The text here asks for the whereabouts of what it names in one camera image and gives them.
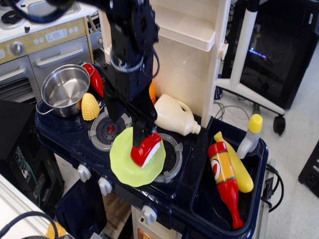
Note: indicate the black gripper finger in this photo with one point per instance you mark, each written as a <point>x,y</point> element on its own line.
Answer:
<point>153,130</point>
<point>140,132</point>

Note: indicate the grey right stove burner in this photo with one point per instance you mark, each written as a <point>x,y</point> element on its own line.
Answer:
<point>173,159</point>

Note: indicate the grey right stove knob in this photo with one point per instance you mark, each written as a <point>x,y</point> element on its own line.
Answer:
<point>149,215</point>

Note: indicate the grey wooden toy kitchen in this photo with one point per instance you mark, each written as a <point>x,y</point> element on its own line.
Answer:
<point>30,51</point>

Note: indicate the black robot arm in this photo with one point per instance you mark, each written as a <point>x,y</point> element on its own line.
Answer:
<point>133,33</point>

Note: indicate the light green toy plate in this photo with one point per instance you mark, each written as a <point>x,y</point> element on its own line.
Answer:
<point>126,170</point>

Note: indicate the navy blue toy kitchen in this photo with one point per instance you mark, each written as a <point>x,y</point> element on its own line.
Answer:
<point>190,203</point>

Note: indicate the red toy ketchup bottle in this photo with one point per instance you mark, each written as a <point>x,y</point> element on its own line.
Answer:
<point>225,180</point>

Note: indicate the grey left stove knob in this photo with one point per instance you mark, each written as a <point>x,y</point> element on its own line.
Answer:
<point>84,173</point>

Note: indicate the red and white toy sushi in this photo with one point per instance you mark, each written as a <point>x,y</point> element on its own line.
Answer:
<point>143,154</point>

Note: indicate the stainless steel pot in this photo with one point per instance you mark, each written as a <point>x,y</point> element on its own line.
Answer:
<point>63,90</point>

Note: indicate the orange toy carrot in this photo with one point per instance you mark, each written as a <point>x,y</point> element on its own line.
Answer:
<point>152,93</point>

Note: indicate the grey middle stove knob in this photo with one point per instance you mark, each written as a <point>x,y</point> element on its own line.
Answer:
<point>105,185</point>

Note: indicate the grey stove knob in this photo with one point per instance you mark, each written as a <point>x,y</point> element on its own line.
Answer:
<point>149,215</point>
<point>84,173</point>
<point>105,185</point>

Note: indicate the grey stove burner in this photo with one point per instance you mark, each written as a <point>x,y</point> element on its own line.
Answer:
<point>173,159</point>
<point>103,130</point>

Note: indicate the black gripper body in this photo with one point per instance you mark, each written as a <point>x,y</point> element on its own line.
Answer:
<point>129,92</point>

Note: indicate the yellow toy corn cob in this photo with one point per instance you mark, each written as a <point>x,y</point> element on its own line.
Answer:
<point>89,107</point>

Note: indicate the yellow toy banana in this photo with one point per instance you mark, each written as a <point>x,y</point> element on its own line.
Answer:
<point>243,178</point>

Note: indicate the red toy chili pepper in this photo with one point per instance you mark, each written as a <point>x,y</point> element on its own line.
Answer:
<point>95,79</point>

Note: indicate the grey faucet with yellow cap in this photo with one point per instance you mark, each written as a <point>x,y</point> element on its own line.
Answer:
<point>251,139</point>

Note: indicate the black box at right edge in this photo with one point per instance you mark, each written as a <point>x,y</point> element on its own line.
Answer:
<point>309,175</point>

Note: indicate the cream toy detergent jug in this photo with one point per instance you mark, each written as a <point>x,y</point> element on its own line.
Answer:
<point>175,116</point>

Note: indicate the grey left stove burner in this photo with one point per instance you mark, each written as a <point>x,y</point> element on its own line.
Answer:
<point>103,130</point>

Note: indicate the cream toy kitchen shelf tower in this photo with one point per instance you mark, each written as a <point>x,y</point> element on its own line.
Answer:
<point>189,51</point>

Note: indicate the black computer case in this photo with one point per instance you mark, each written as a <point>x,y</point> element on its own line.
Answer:
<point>24,161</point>

